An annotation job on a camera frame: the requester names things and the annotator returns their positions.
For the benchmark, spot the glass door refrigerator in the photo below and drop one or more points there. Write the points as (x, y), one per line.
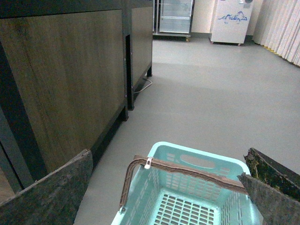
(173, 18)

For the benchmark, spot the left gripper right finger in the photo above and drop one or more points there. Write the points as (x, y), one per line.
(273, 188)

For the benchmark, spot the white cabinet with blue logo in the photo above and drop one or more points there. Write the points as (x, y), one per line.
(230, 20)

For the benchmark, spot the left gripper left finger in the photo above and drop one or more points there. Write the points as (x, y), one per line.
(53, 200)

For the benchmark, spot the light blue plastic basket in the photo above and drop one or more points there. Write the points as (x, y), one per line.
(156, 197)

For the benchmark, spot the dark wooden display stand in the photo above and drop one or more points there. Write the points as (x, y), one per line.
(69, 72)

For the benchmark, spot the white curtain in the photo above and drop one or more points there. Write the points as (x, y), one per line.
(278, 29)

